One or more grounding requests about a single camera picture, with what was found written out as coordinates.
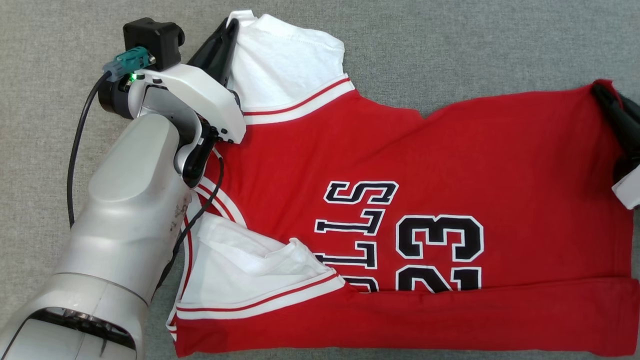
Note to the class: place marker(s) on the red white basketball jersey shirt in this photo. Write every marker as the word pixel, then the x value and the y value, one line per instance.
pixel 450 150

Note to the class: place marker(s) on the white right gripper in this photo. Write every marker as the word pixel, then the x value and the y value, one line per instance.
pixel 631 190

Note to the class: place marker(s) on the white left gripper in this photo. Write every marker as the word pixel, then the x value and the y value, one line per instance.
pixel 205 97

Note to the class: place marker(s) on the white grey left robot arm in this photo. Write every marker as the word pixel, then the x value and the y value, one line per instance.
pixel 120 225

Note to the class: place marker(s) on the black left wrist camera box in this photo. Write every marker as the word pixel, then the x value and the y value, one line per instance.
pixel 152 40

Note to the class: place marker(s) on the grey fabric padded surface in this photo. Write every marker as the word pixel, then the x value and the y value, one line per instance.
pixel 450 40

